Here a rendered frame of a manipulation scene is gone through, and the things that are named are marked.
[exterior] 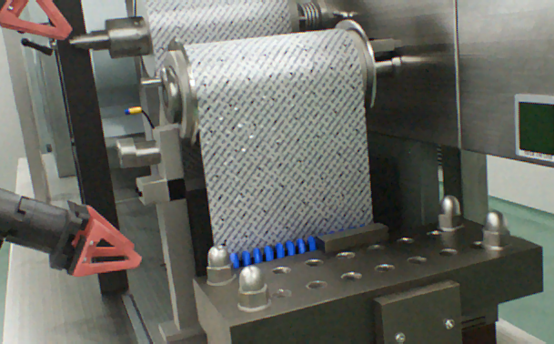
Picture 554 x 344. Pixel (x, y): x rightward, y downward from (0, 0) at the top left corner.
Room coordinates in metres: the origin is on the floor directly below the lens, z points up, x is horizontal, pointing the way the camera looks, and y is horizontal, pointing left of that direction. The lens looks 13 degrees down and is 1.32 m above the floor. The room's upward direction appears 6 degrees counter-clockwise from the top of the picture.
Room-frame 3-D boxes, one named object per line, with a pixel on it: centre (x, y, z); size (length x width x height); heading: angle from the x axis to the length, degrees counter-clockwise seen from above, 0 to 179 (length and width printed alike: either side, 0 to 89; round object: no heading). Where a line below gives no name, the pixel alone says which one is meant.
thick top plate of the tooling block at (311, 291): (0.76, -0.10, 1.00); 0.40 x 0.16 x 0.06; 109
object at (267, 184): (0.85, -0.02, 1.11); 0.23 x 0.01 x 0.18; 109
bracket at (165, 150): (0.89, 0.16, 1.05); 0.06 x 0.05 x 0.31; 109
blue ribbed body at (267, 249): (0.83, -0.03, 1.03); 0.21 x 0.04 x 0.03; 109
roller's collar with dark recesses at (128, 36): (1.10, 0.22, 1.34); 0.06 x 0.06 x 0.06; 19
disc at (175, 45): (0.87, 0.11, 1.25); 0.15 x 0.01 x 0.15; 19
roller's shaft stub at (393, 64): (0.97, -0.16, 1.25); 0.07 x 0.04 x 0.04; 109
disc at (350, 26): (0.96, -0.13, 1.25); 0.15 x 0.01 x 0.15; 19
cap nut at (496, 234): (0.77, -0.27, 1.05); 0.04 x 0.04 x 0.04
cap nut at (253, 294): (0.66, 0.04, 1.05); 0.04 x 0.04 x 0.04
